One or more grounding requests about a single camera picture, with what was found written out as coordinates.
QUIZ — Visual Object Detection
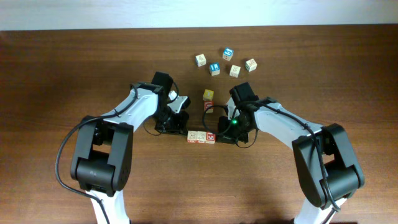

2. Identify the red letter E block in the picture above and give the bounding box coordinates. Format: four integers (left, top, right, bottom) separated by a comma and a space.
205, 132, 216, 144

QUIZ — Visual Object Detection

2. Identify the plain wooden picture block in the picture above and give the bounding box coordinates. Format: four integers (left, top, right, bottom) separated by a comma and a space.
197, 131, 206, 143

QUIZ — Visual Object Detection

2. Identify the green edged wooden block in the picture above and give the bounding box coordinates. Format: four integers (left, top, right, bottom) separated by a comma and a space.
187, 131, 198, 143
245, 58, 257, 72

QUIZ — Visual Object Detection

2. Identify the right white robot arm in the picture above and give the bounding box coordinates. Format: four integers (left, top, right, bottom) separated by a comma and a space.
216, 83, 365, 223

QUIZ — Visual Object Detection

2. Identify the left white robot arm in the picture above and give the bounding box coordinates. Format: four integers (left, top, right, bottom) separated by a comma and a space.
70, 72, 190, 223

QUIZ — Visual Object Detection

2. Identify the red letter U block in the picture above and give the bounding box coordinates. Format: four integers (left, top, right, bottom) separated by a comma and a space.
204, 101, 214, 113

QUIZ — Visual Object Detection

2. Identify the yellow wooden block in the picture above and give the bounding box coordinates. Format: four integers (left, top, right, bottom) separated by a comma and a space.
203, 89, 214, 101

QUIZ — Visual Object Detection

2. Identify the plain wooden block centre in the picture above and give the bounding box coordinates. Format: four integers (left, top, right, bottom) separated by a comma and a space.
229, 65, 241, 78

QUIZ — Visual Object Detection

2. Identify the blue letter L block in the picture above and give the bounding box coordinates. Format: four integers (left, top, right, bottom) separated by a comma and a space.
209, 63, 221, 76

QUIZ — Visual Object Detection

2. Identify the plain wooden block far left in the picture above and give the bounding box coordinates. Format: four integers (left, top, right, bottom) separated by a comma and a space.
195, 54, 206, 67

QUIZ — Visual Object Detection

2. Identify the blue number five block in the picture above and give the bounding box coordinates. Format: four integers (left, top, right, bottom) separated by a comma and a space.
222, 48, 234, 61

